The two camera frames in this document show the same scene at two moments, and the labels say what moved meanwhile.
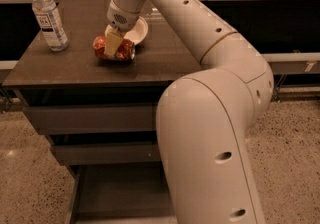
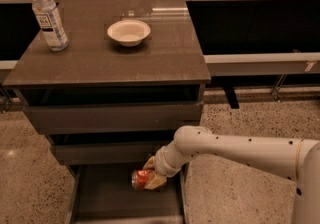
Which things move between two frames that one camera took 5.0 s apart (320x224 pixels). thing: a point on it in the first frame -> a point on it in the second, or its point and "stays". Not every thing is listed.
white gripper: [120, 19] -> [162, 164]
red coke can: [126, 51] -> [138, 178]
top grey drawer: [65, 119] stays
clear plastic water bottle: [48, 18] stays
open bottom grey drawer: [121, 194] stays
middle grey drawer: [85, 154] stays
